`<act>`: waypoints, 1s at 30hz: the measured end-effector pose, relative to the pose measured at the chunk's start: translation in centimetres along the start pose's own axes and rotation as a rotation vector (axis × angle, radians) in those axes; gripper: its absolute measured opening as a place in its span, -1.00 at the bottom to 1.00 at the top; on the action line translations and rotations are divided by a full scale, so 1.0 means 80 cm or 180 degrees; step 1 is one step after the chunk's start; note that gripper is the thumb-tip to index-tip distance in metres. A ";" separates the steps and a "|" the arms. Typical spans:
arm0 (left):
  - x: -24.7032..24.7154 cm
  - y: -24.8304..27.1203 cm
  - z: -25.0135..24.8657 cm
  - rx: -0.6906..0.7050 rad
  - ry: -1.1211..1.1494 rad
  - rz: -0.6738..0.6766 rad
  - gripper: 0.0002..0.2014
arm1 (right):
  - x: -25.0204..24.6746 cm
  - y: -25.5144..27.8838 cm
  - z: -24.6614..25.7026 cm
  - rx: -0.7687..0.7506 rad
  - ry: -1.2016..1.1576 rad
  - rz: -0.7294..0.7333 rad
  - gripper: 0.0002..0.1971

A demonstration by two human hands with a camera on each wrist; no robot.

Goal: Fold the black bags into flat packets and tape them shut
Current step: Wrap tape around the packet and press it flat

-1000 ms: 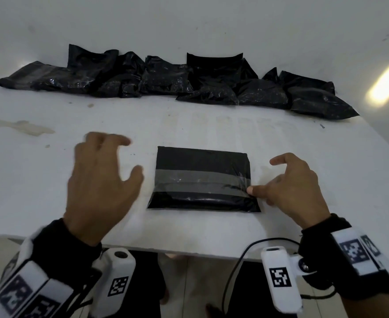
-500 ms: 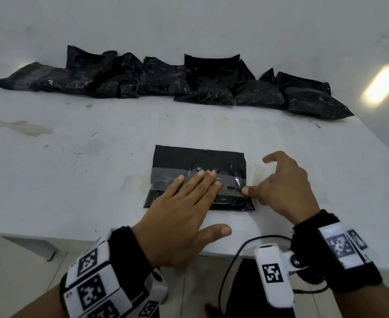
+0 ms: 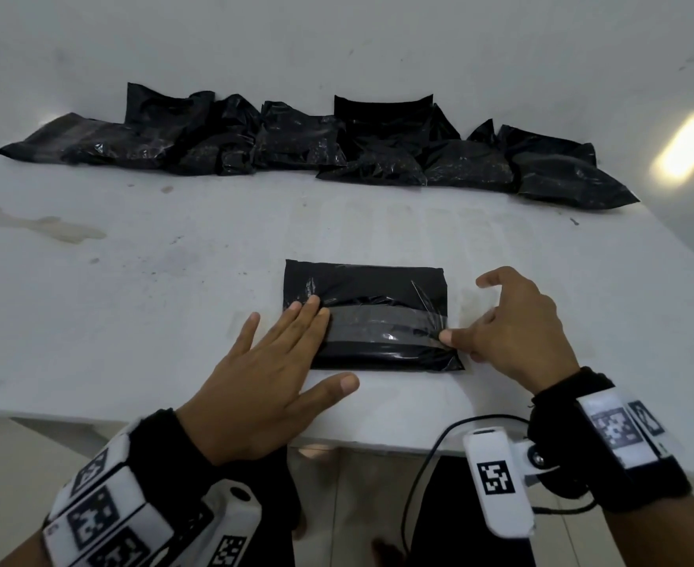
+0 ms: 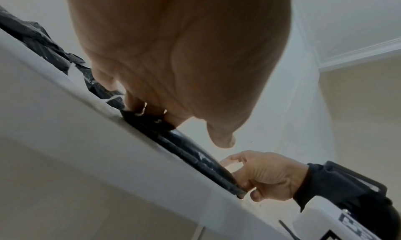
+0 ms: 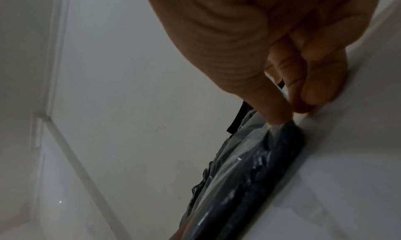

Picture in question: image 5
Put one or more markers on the person's right hand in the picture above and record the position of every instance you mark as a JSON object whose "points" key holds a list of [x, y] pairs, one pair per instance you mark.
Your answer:
{"points": [[250, 35]]}

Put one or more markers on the taped parcel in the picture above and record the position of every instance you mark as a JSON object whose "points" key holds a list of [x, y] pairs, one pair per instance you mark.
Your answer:
{"points": [[275, 159]]}

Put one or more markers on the clear tape strip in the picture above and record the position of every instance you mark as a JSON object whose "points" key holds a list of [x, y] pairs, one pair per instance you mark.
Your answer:
{"points": [[225, 174]]}

